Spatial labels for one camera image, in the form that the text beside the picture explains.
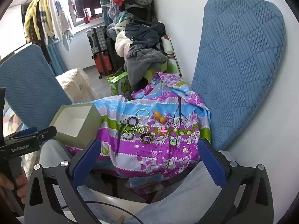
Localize small blue quilted cushion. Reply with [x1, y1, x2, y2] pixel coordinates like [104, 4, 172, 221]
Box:
[0, 44, 73, 131]

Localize grey suitcase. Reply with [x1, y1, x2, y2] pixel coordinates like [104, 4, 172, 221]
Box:
[86, 26, 109, 54]

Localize person's left hand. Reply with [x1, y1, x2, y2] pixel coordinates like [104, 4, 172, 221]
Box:
[0, 168, 29, 200]

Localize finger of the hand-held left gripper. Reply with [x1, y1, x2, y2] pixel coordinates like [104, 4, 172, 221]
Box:
[35, 125, 58, 145]
[3, 126, 38, 140]

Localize yellow hanging jacket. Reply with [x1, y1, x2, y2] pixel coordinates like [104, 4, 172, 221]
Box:
[23, 0, 47, 39]

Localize grey fleece garment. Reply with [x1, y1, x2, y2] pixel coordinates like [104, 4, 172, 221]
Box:
[125, 43, 169, 92]

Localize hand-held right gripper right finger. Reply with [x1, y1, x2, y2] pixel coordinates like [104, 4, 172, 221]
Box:
[198, 139, 274, 224]

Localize black suitcase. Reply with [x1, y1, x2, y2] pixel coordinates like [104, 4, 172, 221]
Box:
[106, 37, 125, 73]

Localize white hanging shirts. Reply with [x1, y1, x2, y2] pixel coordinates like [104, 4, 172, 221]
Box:
[43, 0, 75, 52]

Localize black cable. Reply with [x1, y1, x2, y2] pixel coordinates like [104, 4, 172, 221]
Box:
[62, 200, 143, 224]

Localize light teal garment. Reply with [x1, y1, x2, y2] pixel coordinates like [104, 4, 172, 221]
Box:
[108, 11, 132, 31]

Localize white fluffy garment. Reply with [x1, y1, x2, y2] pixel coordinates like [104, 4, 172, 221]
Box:
[114, 31, 134, 57]

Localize orange gourd pendant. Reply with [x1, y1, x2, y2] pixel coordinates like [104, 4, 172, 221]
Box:
[152, 110, 167, 124]

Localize green stool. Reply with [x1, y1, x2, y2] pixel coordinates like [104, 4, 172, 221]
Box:
[145, 67, 164, 84]

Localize leaning picture board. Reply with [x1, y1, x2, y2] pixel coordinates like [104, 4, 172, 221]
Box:
[163, 35, 183, 78]

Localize black gold patterned bangle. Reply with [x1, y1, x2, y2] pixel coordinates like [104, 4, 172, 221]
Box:
[140, 133, 156, 144]

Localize dark navy jacket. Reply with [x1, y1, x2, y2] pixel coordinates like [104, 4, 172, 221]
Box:
[125, 20, 166, 50]

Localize black hair stick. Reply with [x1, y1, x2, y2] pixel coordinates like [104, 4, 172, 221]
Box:
[115, 124, 123, 156]

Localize black white beaded bracelet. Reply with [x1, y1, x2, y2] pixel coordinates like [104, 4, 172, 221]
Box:
[123, 124, 138, 134]

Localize red suitcase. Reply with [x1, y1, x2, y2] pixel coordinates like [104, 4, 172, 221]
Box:
[93, 50, 113, 79]

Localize green cardboard gift box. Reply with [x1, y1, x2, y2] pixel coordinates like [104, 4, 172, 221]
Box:
[49, 104, 103, 148]

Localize white fabric hamper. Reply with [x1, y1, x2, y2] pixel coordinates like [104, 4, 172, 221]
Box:
[56, 68, 98, 104]

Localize floral purple blue blanket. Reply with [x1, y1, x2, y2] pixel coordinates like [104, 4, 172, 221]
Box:
[65, 72, 212, 199]

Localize silver bangle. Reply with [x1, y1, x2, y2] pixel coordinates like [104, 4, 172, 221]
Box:
[135, 109, 150, 120]

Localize green printed cardboard box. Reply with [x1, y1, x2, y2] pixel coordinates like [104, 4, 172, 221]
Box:
[107, 71, 132, 96]

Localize large blue quilted cushion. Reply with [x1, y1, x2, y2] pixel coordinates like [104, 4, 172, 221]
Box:
[190, 0, 286, 151]

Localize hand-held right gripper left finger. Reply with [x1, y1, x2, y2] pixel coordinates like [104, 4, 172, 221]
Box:
[24, 139, 102, 224]

